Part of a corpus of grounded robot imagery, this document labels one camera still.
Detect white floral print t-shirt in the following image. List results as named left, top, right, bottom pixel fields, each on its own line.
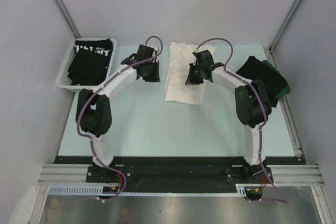
left=164, top=42, right=206, bottom=105

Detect white plastic laundry basket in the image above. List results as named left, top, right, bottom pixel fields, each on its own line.
left=56, top=38, right=117, bottom=92

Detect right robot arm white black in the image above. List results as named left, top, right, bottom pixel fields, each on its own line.
left=185, top=50, right=272, bottom=183

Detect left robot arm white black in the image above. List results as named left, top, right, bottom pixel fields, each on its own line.
left=76, top=45, right=160, bottom=182

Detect folded black t-shirt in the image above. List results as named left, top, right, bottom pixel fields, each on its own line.
left=236, top=56, right=279, bottom=108

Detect black t-shirt white lettering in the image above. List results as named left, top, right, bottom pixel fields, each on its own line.
left=68, top=38, right=114, bottom=86

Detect folded green t-shirt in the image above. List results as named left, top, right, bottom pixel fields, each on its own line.
left=262, top=60, right=291, bottom=99

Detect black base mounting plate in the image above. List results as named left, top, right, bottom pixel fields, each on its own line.
left=54, top=156, right=306, bottom=194

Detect right rear aluminium post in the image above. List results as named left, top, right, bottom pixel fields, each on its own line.
left=268, top=0, right=304, bottom=53

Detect aluminium post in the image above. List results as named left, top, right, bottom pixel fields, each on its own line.
left=268, top=0, right=304, bottom=53
left=53, top=0, right=81, bottom=39

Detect left rear aluminium post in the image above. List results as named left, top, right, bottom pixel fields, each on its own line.
left=53, top=0, right=81, bottom=39

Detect light blue cable duct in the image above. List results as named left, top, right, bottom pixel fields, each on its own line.
left=48, top=185, right=246, bottom=197

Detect aluminium front frame rail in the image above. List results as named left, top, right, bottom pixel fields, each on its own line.
left=38, top=164, right=324, bottom=187

